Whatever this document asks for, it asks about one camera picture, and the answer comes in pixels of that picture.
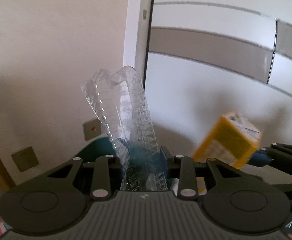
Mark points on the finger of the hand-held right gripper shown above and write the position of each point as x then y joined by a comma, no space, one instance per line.
260,158

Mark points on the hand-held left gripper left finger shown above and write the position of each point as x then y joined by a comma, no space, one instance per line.
102,175

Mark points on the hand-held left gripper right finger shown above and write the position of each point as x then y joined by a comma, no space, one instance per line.
166,162

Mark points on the teal plastic waste bin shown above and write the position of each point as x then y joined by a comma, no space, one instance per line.
96,150

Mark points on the yellow drink carton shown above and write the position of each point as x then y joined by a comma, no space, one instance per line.
232,140

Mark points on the crushed clear plastic bottle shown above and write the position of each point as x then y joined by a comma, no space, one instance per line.
133,120

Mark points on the white wardrobe sliding door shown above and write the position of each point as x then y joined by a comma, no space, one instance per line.
211,92

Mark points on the beige wall switch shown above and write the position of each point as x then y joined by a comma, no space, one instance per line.
92,129

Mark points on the beige wall socket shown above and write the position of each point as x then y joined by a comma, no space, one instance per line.
25,158

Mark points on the white wardrobe frame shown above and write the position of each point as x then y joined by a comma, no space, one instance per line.
138,42

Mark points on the small grey frame plate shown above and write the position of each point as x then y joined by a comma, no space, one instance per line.
144,14

